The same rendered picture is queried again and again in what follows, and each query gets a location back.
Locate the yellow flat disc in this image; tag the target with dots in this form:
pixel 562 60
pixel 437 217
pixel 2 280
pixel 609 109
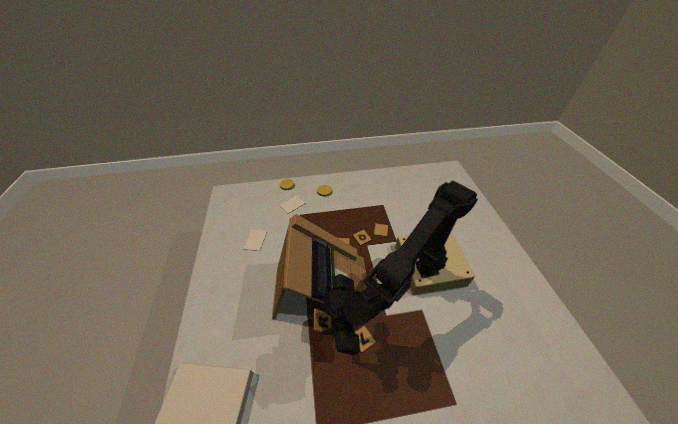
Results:
pixel 324 190
pixel 286 184

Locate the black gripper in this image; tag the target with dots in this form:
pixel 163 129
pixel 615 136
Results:
pixel 346 340

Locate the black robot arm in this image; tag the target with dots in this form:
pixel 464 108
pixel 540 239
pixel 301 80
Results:
pixel 426 242

